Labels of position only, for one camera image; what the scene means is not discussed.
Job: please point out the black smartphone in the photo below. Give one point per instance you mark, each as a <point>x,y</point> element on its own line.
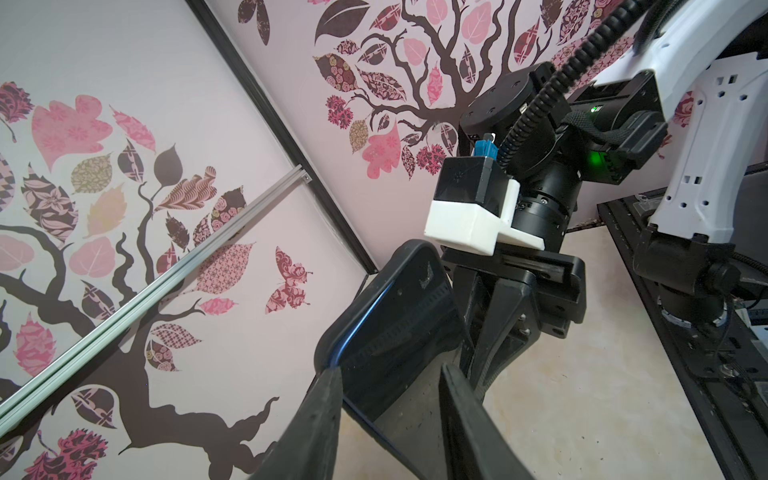
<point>390,345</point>

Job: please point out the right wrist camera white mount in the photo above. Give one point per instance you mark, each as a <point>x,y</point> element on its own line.
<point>473,208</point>

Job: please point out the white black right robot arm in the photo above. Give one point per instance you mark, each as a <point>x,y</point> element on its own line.
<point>606,110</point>

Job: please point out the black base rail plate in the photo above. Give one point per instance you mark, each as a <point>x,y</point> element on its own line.
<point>726,387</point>

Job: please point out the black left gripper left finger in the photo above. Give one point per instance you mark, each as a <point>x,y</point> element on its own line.
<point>308,447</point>

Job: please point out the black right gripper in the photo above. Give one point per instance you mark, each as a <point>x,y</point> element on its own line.
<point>551,298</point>

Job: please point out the aluminium rail back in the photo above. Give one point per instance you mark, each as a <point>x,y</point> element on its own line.
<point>36,391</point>

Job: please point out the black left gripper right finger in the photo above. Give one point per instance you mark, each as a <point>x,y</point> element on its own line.
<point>473,446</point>

